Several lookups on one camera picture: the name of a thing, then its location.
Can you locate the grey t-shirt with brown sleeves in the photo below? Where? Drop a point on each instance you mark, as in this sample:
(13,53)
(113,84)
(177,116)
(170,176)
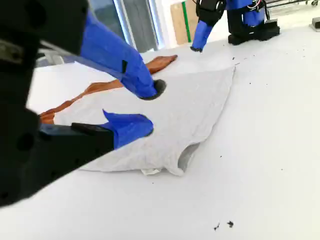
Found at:
(187,105)

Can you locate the wooden board with green stripe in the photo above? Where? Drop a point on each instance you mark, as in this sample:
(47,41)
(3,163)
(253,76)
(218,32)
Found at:
(181,20)

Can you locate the white window frame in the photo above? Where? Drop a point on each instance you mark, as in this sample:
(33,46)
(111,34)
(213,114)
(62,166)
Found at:
(140,25)

